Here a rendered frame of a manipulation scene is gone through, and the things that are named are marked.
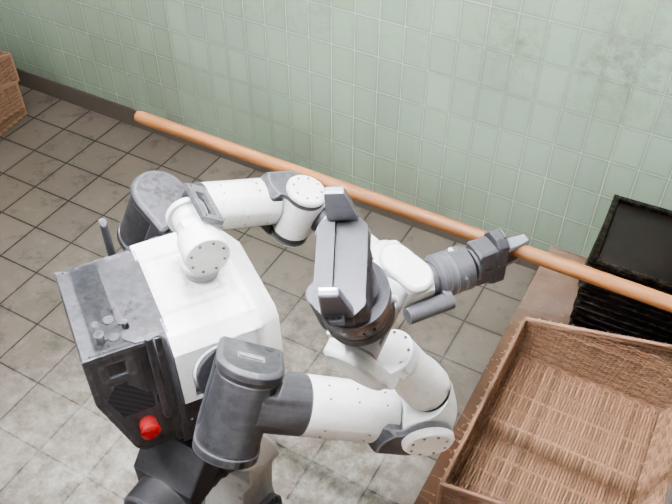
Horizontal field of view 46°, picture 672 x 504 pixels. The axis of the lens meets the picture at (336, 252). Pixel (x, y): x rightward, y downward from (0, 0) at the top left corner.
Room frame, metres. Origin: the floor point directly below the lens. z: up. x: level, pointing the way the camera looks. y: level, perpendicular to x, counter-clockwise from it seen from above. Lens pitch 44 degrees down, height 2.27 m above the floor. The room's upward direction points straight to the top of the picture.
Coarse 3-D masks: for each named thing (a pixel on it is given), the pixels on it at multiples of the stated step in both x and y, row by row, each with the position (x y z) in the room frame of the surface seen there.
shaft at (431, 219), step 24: (144, 120) 1.58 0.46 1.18; (168, 120) 1.57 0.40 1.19; (216, 144) 1.47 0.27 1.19; (288, 168) 1.38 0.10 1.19; (360, 192) 1.29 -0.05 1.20; (408, 216) 1.23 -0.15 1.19; (432, 216) 1.21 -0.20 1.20; (552, 264) 1.08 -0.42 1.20; (576, 264) 1.07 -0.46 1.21; (624, 288) 1.01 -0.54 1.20; (648, 288) 1.01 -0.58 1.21
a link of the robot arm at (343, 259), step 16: (320, 224) 0.63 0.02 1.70; (336, 224) 0.63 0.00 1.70; (352, 224) 0.62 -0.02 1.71; (320, 240) 0.61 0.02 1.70; (336, 240) 0.61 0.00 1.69; (352, 240) 0.61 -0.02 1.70; (368, 240) 0.61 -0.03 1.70; (320, 256) 0.59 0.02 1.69; (336, 256) 0.60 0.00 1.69; (352, 256) 0.59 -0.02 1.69; (368, 256) 0.59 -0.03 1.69; (320, 272) 0.58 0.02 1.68; (336, 272) 0.58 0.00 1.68; (352, 272) 0.57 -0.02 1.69; (368, 272) 0.58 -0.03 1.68; (384, 272) 0.63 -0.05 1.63; (352, 288) 0.56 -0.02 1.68; (368, 288) 0.57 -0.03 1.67; (384, 288) 0.61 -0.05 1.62; (352, 304) 0.54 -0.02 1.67; (368, 304) 0.55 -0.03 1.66; (384, 304) 0.59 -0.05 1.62; (352, 320) 0.53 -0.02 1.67; (368, 320) 0.58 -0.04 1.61; (384, 320) 0.59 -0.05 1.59; (352, 336) 0.58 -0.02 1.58; (368, 336) 0.58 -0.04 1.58
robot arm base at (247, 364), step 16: (224, 336) 0.74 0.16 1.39; (224, 352) 0.69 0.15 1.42; (240, 352) 0.70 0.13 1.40; (256, 352) 0.71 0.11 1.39; (272, 352) 0.72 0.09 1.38; (224, 368) 0.65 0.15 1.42; (240, 368) 0.65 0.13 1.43; (256, 368) 0.66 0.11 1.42; (272, 368) 0.67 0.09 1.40; (208, 384) 0.69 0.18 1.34; (240, 384) 0.64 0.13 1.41; (256, 384) 0.64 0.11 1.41; (272, 384) 0.64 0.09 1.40; (224, 464) 0.58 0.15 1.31; (240, 464) 0.58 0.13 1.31
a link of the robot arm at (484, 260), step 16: (480, 240) 1.11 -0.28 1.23; (496, 240) 1.09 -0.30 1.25; (448, 256) 1.06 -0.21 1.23; (464, 256) 1.06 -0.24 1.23; (480, 256) 1.07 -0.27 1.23; (496, 256) 1.08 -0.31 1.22; (464, 272) 1.04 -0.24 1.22; (480, 272) 1.06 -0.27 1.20; (496, 272) 1.08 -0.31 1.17; (464, 288) 1.03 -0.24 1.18
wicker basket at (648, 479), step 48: (528, 336) 1.34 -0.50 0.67; (576, 336) 1.28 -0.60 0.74; (624, 336) 1.24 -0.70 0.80; (528, 384) 1.25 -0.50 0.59; (576, 384) 1.25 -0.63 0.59; (624, 384) 1.21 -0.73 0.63; (480, 432) 1.10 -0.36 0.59; (528, 432) 1.10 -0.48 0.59; (576, 432) 1.10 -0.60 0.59; (624, 432) 1.10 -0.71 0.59; (480, 480) 0.97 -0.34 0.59; (528, 480) 0.97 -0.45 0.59; (624, 480) 0.97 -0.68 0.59
